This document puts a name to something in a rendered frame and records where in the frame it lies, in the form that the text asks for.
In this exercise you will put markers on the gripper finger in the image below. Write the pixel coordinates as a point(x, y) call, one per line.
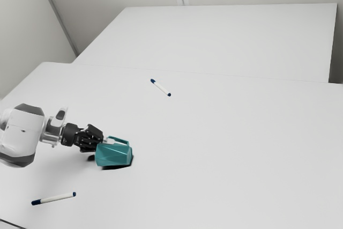
point(91, 133)

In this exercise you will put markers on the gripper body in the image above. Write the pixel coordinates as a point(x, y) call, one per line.
point(71, 135)

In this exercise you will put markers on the teal faceted mug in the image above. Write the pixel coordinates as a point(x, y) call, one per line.
point(113, 155)

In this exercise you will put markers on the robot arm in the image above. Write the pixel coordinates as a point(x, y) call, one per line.
point(18, 135)

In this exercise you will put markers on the white pen with blue ends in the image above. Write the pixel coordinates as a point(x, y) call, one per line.
point(160, 87)
point(53, 198)

